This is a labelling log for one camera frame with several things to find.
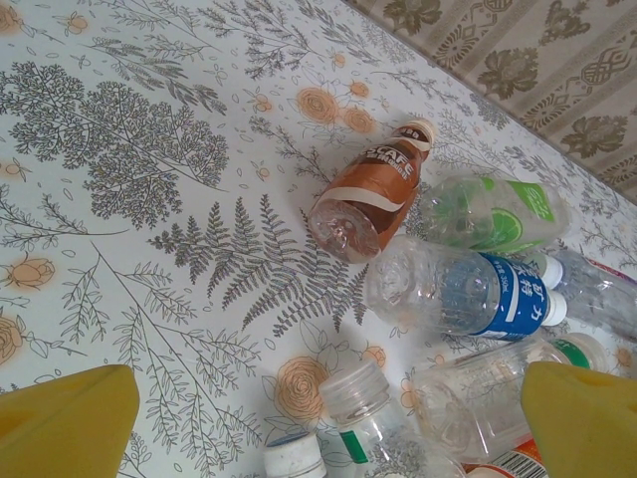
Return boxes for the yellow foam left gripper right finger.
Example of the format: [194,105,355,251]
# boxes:
[520,360,637,478]

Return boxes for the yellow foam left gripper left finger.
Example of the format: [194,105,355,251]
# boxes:
[0,364,141,478]

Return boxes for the orange label plastic bottle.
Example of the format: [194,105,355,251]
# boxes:
[460,437,551,478]

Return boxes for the clear bottle green white cap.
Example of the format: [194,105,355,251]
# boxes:
[411,332,611,464]

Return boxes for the long clear plastic bottle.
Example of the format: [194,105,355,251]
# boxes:
[539,248,637,343]

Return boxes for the blue label clear plastic bottle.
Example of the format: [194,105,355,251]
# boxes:
[366,234,568,343]

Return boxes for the clear bottle with clear cap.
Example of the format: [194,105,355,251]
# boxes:
[318,358,469,478]

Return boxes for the green label clear plastic bottle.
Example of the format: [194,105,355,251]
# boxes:
[417,174,571,253]

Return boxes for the white capped plastic bottle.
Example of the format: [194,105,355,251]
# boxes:
[262,430,327,478]

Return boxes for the brown coffee label plastic bottle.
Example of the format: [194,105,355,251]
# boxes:
[307,119,438,265]

